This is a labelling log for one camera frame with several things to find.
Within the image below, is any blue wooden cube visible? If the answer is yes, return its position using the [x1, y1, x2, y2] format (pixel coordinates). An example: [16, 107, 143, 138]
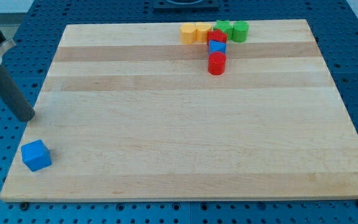
[21, 139, 52, 172]

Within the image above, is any light wooden board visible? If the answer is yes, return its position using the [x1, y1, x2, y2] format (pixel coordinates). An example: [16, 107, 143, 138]
[0, 19, 358, 202]

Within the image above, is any red cylinder block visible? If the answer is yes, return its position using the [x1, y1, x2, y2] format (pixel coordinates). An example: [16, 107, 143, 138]
[208, 51, 226, 75]

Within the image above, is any blue triangular block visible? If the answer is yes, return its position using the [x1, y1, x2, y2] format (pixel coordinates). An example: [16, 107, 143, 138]
[208, 40, 227, 55]

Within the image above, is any yellow hexagonal block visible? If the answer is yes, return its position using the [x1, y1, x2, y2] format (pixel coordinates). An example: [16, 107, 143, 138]
[180, 23, 196, 44]

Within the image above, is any yellow heart block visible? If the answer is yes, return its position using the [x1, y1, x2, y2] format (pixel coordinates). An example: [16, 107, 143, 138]
[195, 22, 212, 43]

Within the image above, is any red star block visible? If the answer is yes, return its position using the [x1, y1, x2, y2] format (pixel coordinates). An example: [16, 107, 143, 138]
[207, 29, 227, 45]

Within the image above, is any green star block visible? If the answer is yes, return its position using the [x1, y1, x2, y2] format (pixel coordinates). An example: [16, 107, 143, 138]
[213, 20, 233, 40]

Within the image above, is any green cylinder block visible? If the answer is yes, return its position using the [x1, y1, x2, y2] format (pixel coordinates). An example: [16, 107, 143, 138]
[231, 21, 249, 43]

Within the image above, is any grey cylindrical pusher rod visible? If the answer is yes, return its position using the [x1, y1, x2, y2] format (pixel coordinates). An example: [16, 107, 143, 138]
[0, 65, 35, 122]

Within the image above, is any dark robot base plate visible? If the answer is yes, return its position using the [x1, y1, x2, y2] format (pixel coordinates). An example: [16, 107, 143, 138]
[151, 0, 219, 11]

